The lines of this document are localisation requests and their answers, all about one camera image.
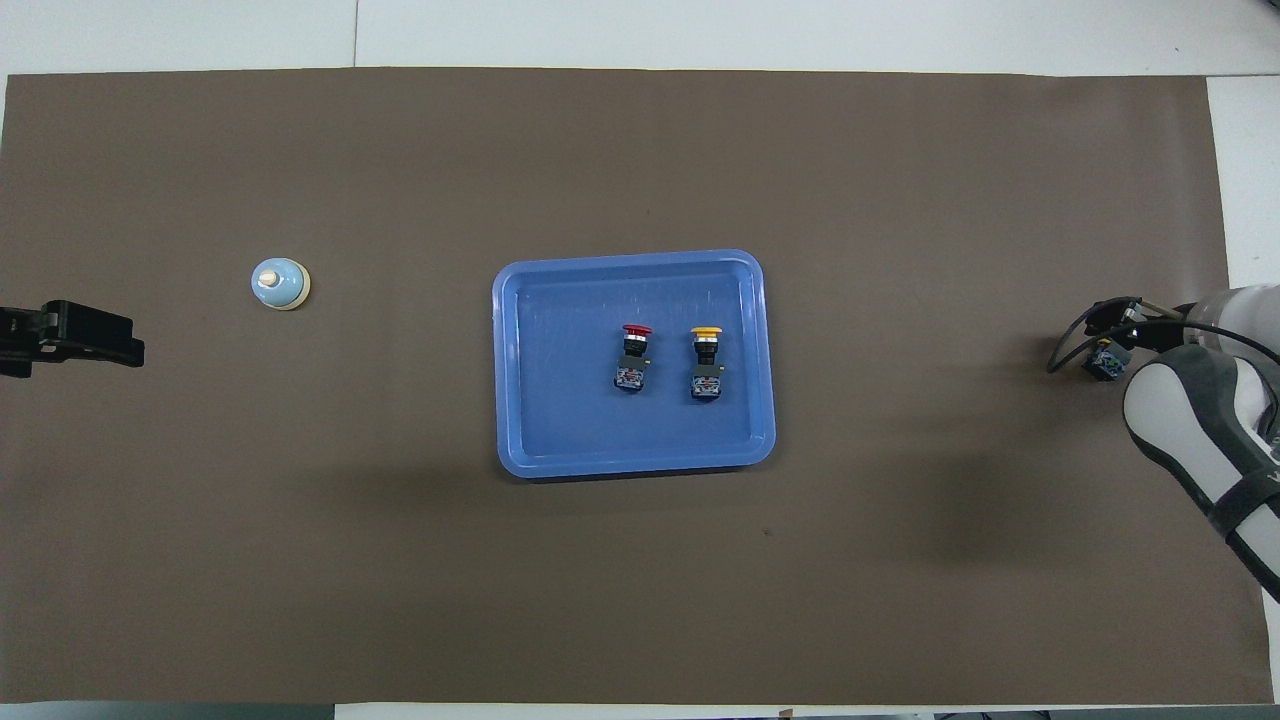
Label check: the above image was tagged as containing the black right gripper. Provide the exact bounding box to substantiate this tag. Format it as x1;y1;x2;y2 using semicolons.
1088;297;1151;349

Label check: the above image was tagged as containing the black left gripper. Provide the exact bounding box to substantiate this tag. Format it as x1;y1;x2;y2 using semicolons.
0;300;146;379

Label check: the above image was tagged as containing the green push button switch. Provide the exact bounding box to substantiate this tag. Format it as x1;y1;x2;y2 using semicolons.
1083;338;1133;383

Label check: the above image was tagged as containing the light blue desk bell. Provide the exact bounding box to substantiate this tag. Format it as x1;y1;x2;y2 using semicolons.
250;257;312;312

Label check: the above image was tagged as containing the yellow push button switch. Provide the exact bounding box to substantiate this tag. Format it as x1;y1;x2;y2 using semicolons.
688;325;728;403

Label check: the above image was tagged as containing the red push button switch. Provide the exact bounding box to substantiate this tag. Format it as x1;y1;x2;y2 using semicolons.
612;323;655;393

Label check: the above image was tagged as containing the blue plastic tray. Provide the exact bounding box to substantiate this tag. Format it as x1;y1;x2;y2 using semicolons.
491;249;778;480

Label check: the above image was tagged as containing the brown table mat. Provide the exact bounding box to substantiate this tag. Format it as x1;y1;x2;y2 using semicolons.
0;67;1274;706

